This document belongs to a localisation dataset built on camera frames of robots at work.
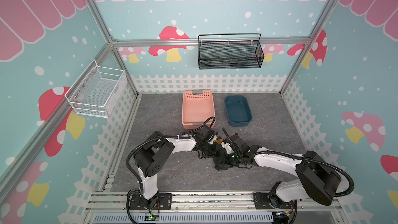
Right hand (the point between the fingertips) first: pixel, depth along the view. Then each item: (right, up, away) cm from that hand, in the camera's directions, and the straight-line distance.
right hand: (216, 163), depth 83 cm
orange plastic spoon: (+2, +12, 0) cm, 12 cm away
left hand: (+2, +2, +4) cm, 5 cm away
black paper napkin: (+1, 0, -2) cm, 2 cm away
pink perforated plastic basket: (-11, +29, +23) cm, 38 cm away
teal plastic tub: (+18, +28, +28) cm, 44 cm away
